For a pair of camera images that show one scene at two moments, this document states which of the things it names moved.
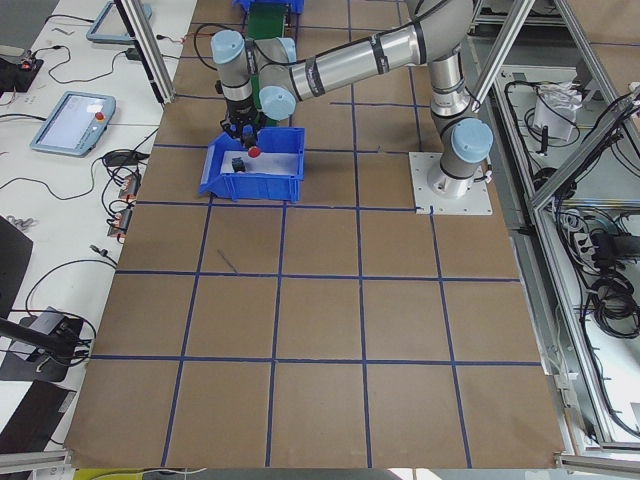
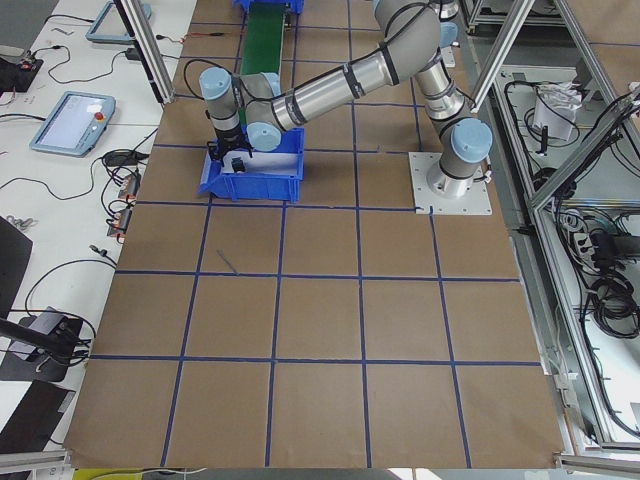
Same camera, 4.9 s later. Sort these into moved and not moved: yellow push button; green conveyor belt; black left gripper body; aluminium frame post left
Moved: black left gripper body
Not moved: green conveyor belt; yellow push button; aluminium frame post left
